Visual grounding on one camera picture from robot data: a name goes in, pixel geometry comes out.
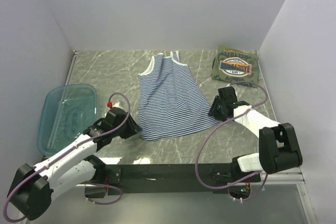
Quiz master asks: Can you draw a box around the olive green tank top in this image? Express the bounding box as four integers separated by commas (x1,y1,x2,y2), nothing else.
211,45,259,87

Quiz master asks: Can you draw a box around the blue white striped tank top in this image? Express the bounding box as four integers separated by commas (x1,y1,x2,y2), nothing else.
138,51,218,141

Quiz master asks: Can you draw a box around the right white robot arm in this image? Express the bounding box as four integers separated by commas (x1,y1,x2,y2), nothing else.
208,86,303,182

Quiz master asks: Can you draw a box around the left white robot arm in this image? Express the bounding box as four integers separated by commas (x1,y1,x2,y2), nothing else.
3,108,141,223

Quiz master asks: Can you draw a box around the translucent teal laundry basket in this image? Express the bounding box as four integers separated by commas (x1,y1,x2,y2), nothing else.
37,84,97,156

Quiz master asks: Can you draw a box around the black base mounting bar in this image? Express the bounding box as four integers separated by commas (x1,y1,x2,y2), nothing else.
88,163,248,194

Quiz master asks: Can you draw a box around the aluminium frame rail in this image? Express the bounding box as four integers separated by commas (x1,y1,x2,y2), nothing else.
28,163,306,187

